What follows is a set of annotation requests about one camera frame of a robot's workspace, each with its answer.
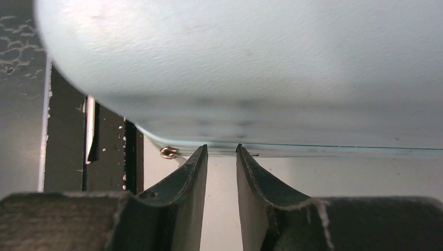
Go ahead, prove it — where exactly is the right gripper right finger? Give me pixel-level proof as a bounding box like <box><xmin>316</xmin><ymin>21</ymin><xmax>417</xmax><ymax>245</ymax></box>
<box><xmin>236</xmin><ymin>145</ymin><xmax>442</xmax><ymax>250</ymax></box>

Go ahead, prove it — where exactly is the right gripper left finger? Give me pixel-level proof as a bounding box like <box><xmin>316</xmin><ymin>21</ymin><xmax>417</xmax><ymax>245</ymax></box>
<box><xmin>1</xmin><ymin>145</ymin><xmax>208</xmax><ymax>250</ymax></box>

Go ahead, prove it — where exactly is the silver zipper pull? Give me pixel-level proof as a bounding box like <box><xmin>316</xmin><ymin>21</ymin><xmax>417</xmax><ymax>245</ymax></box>
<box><xmin>159</xmin><ymin>146</ymin><xmax>188</xmax><ymax>167</ymax></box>

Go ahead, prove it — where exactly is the light blue ribbed suitcase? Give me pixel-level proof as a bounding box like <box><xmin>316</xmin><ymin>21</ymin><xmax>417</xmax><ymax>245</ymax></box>
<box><xmin>34</xmin><ymin>1</ymin><xmax>442</xmax><ymax>159</ymax></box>

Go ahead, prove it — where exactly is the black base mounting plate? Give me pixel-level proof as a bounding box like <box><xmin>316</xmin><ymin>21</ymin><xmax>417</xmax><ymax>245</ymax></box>
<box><xmin>42</xmin><ymin>67</ymin><xmax>144</xmax><ymax>193</ymax></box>

